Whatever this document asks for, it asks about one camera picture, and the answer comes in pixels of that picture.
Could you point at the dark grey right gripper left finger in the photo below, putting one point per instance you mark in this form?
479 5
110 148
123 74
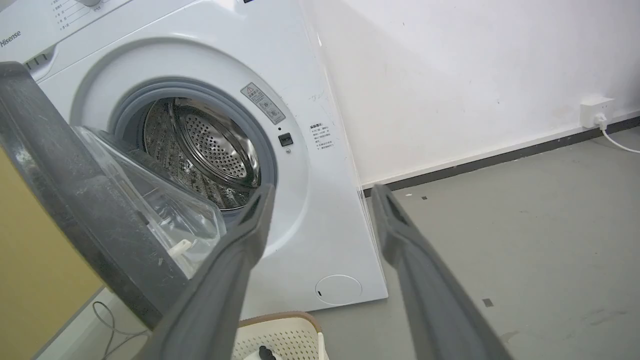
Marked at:
220 290

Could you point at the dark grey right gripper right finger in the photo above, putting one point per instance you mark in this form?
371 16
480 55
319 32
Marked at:
430 295

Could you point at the grey washing machine door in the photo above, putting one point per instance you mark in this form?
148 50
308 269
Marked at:
95 200

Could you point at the white Hisense washing machine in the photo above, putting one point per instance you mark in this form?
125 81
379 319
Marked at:
210 125

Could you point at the black object in basket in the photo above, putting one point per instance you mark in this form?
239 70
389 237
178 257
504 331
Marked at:
266 353

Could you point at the white perforated laundry basket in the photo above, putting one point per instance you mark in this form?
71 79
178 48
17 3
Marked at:
285 337

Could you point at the white wall power socket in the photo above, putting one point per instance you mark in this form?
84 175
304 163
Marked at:
595 111

